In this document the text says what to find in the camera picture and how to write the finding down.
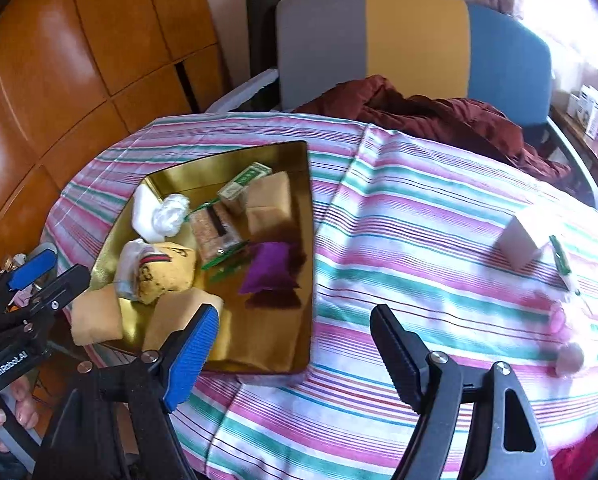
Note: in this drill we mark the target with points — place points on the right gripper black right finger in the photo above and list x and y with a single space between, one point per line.
504 439

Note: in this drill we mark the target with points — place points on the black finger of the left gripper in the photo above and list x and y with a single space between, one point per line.
61 291

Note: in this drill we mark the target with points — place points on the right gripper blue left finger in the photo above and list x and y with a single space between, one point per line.
114 422

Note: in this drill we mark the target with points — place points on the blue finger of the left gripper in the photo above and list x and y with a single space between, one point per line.
34 268

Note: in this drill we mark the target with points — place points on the yellow sponge block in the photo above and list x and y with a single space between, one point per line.
96 317
268 203

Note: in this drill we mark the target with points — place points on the white towel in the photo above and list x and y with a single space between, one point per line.
126 275

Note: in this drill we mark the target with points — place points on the yellow patterned pouch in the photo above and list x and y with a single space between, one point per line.
162 268

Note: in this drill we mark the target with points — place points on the white soap block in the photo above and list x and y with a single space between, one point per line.
145 203

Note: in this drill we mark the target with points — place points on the green cracker pack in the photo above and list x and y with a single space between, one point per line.
214 232

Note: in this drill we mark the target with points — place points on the green small box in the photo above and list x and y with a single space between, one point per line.
234 193

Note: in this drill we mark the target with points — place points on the purple snack packet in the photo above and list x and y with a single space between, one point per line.
274 299
273 265

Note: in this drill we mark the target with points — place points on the white plastic ball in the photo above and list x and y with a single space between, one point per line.
170 215
570 359

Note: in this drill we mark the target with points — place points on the red cloth garment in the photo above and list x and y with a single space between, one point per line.
577 460

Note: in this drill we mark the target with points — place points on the pink hair roller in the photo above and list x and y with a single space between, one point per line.
566 319

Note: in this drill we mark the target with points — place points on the striped tablecloth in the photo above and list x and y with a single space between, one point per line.
398 221

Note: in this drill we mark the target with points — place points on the gold metal tray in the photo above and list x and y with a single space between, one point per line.
253 344

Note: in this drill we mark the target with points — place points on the beige cardboard box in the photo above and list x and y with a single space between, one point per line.
523 240

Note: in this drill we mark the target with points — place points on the wooden wardrobe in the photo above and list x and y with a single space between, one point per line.
77 76

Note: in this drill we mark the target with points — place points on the wooden desk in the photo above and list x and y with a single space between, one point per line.
584 144

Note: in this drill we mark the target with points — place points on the dark red blanket on chair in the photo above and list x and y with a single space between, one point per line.
469 124

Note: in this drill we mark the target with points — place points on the white boxes on desk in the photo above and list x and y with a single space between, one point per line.
583 109

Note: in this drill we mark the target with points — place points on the black roll behind chair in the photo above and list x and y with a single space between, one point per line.
261 23

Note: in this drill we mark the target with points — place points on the grey yellow blue armchair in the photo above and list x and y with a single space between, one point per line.
436 48

